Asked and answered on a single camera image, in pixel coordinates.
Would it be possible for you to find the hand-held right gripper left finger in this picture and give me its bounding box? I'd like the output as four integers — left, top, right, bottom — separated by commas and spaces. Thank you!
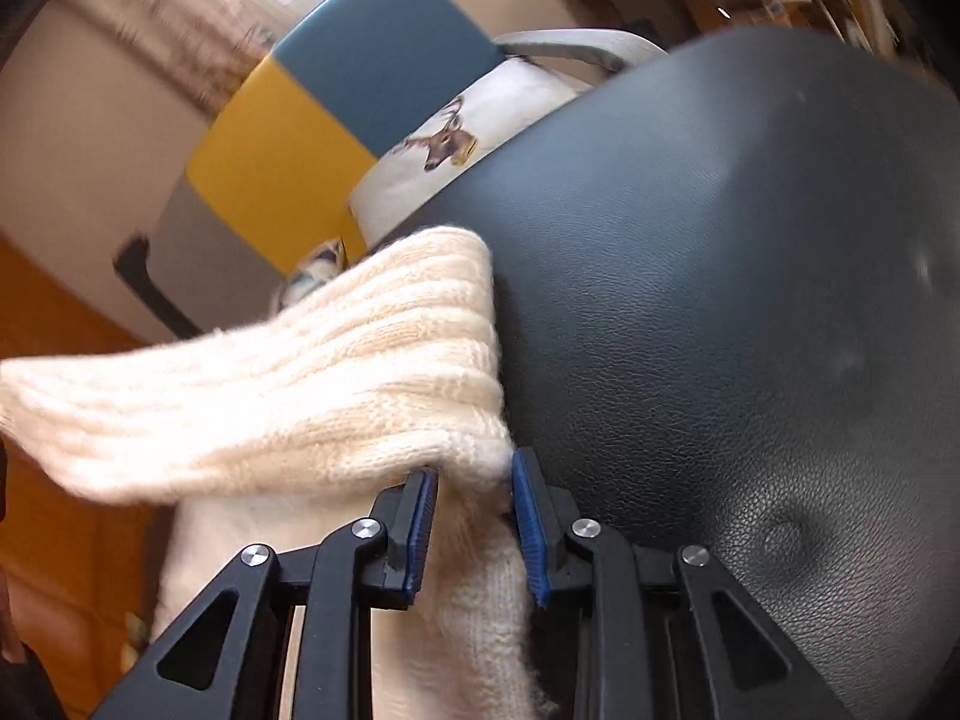
90, 469, 441, 720

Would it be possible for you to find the grey yellow blue armchair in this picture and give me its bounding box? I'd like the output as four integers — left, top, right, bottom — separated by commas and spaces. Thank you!
112, 0, 668, 338

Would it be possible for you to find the cat print pillow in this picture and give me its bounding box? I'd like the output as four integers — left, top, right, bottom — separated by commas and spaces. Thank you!
270, 236, 347, 316

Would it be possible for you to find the cream knit sweater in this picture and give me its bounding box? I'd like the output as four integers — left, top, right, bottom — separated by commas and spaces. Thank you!
0, 225, 560, 720

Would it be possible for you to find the patterned beige curtain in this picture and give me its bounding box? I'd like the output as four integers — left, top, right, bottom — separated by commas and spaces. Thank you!
112, 0, 301, 102

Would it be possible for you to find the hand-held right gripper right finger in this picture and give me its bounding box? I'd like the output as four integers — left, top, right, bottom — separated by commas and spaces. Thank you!
510, 448, 856, 720

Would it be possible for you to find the deer print pillow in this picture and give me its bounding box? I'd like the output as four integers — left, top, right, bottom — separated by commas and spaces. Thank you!
346, 56, 582, 260

